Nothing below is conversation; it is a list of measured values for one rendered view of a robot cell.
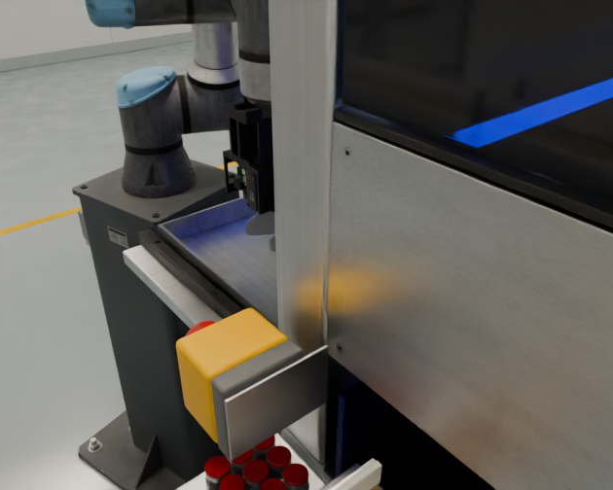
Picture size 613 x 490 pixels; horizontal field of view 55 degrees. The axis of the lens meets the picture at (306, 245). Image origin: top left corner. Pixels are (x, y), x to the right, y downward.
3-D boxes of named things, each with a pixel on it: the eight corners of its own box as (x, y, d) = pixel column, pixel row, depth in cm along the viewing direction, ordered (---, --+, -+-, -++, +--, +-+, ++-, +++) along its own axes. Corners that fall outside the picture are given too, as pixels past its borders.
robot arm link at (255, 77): (282, 43, 66) (329, 57, 61) (283, 84, 68) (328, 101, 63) (224, 52, 62) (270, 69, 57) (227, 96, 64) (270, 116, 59)
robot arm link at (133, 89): (122, 130, 124) (111, 65, 117) (187, 124, 127) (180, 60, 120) (123, 152, 114) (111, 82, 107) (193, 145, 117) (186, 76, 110)
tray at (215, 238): (463, 288, 77) (467, 264, 75) (306, 375, 63) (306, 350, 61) (302, 195, 100) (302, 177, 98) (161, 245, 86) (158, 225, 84)
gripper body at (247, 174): (224, 196, 70) (216, 96, 64) (283, 178, 74) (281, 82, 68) (261, 222, 65) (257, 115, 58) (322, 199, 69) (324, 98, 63)
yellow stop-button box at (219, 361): (306, 417, 48) (306, 348, 44) (230, 464, 44) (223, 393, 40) (253, 367, 53) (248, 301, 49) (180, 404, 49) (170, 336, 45)
